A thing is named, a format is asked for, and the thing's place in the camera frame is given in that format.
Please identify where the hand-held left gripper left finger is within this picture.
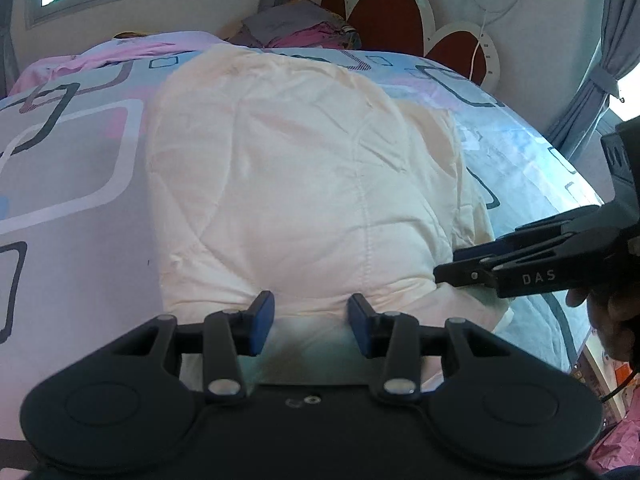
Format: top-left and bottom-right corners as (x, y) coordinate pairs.
(95, 291), (277, 403)

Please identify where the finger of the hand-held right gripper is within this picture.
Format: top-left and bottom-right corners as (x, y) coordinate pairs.
(433, 227), (618, 288)
(452, 206), (606, 262)

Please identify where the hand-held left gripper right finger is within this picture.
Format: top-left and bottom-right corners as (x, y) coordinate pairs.
(348, 294), (536, 403)

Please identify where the cream quilt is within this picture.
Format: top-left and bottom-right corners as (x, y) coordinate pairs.
(145, 42), (516, 391)

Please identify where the person's right hand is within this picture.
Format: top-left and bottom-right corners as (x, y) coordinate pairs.
(566, 280), (640, 363)

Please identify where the patterned bed sheet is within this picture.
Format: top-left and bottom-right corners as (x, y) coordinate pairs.
(0, 30), (606, 461)

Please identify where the pink plastic bag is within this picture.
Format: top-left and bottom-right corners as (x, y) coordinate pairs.
(587, 407), (640, 476)

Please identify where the red and white headboard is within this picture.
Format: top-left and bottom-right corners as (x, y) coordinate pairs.
(320, 0), (502, 92)

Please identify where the pink cloth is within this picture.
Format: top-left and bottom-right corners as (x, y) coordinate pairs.
(270, 21), (362, 52)

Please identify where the pink blanket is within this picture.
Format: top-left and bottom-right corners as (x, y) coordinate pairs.
(7, 30), (226, 98)

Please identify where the black cable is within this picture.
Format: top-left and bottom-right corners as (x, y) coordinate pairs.
(600, 360), (640, 403)

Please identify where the white cable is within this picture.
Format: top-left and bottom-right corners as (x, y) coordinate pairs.
(469, 0), (532, 81)

